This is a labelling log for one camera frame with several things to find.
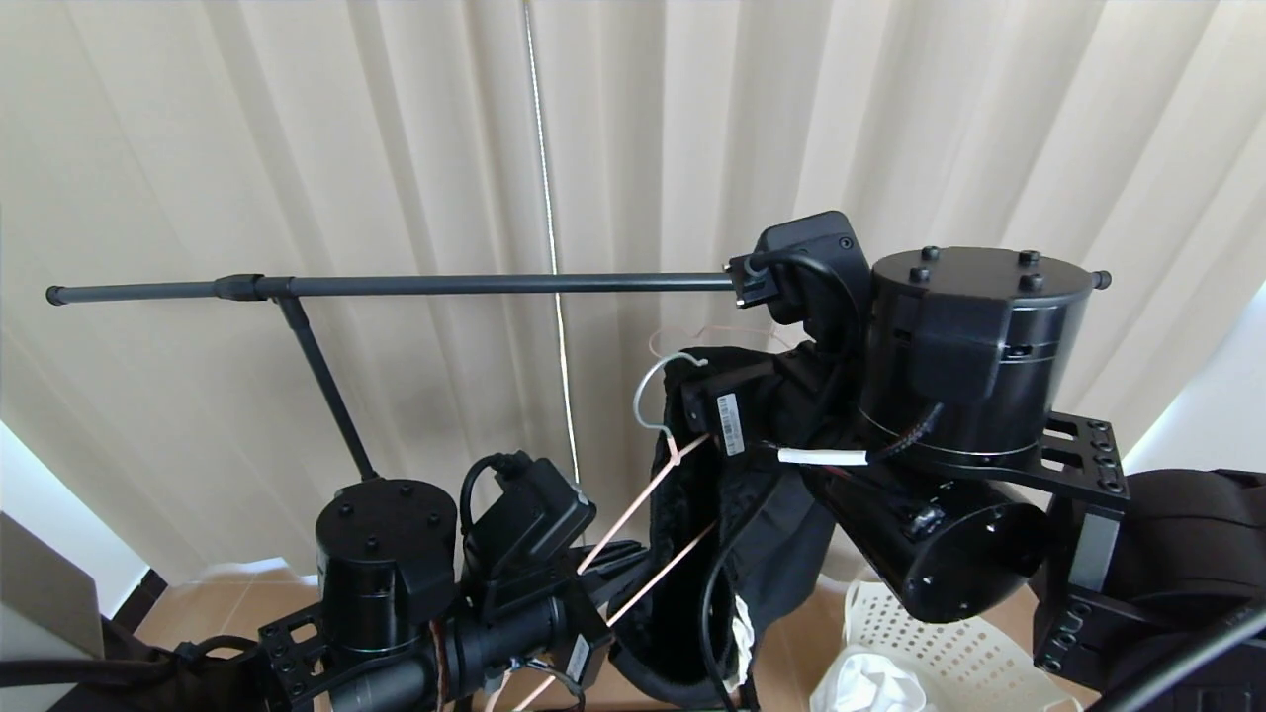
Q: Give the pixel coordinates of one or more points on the black garment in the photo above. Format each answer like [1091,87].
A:
[781,554]

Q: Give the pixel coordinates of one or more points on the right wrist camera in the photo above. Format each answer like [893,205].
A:
[811,262]

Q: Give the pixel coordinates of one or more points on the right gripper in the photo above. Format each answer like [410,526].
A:
[727,420]

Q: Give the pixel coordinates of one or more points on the beige curtain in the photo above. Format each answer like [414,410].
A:
[297,148]

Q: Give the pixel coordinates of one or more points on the pink clothes hanger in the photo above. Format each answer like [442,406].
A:
[707,330]
[674,450]

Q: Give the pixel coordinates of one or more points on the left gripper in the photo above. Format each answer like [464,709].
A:
[514,633]

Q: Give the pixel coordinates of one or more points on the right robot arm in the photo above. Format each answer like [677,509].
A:
[969,346]

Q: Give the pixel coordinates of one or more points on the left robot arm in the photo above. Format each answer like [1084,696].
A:
[386,564]

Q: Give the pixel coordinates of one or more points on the white garment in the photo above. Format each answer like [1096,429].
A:
[870,687]

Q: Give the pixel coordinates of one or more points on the white laundry basket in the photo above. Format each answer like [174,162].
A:
[940,643]

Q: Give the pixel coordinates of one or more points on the black clothes rack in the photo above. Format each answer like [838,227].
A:
[445,286]

